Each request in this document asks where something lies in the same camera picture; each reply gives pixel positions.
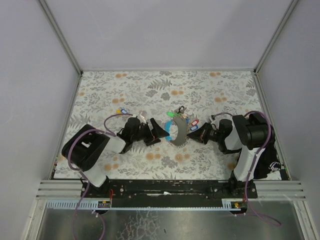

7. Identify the metal key organizer disc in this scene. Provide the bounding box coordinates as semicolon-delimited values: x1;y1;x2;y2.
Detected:
164;116;189;147

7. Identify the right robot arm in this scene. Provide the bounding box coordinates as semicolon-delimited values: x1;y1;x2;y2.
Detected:
187;110;281;185

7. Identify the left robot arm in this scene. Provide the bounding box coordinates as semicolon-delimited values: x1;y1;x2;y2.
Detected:
61;116;170;188

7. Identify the blue key tag on disc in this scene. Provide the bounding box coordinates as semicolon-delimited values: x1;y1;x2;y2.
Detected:
190;125;199;132

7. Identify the red key tag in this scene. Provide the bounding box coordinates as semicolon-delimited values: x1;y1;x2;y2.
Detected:
191;119;199;126

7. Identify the green key tag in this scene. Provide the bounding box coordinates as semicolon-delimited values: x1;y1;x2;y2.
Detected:
166;111;175;118

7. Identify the floral table mat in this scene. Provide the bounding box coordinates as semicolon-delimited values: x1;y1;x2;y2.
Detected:
63;71;261;180

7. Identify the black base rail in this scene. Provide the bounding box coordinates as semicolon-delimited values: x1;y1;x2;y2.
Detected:
85;178;258;199

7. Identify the white cable duct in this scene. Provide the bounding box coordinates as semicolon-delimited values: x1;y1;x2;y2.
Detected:
46;199;241;212

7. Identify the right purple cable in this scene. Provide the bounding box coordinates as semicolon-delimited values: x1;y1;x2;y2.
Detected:
211;110;282;228

